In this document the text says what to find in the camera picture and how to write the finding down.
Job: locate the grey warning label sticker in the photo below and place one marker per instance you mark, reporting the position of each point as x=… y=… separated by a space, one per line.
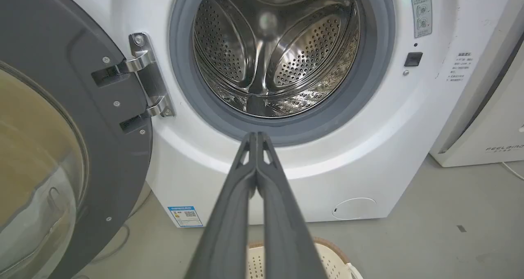
x=421 y=8

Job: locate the grey rubber door gasket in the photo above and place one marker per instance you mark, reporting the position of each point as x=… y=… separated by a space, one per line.
x=368 y=86

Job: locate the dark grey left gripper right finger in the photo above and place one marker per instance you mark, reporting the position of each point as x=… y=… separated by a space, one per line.
x=286 y=230

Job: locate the white front-load washing machine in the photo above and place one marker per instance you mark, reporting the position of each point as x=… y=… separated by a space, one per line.
x=368 y=148

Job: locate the white appliance with grey stripe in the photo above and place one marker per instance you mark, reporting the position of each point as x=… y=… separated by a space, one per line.
x=487 y=107

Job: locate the stainless steel washing machine drum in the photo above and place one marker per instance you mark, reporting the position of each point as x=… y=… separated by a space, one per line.
x=274 y=45

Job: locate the cream perforated laundry basket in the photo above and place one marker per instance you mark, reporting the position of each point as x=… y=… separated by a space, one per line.
x=331 y=262

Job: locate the blue energy label sticker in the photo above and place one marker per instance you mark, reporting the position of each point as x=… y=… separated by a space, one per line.
x=185 y=216

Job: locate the grey washing machine door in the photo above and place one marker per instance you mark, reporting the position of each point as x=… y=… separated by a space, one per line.
x=61 y=148

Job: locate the silver metal door hinge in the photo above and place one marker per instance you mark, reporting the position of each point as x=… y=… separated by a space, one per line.
x=149 y=74

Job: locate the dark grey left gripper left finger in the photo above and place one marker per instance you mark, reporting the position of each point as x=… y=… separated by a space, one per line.
x=229 y=225

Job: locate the black door latch socket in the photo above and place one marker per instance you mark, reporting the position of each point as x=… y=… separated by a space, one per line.
x=413 y=59

